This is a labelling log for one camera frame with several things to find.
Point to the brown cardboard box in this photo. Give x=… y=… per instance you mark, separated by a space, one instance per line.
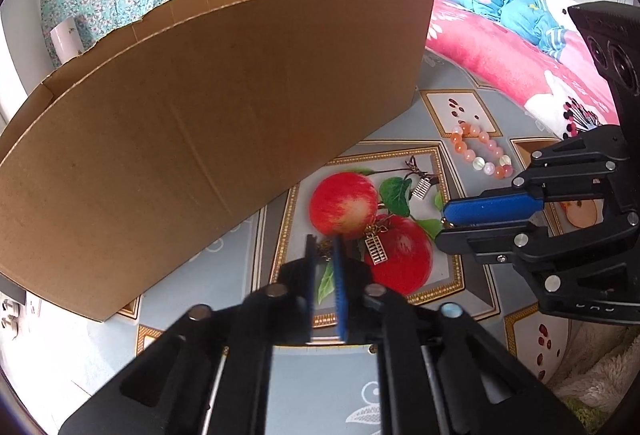
x=200 y=140

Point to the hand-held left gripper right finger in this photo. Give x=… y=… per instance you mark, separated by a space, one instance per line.
x=340 y=285

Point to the pale pink roll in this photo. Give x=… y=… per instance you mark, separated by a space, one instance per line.
x=67 y=40

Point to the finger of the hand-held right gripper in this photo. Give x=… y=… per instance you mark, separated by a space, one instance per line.
x=490 y=209
x=480 y=242

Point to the pink floral blanket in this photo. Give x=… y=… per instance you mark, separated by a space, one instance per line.
x=490 y=55

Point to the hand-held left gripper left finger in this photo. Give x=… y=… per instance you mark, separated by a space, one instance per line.
x=310 y=275

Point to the white power strip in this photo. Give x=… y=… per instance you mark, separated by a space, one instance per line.
x=7 y=315

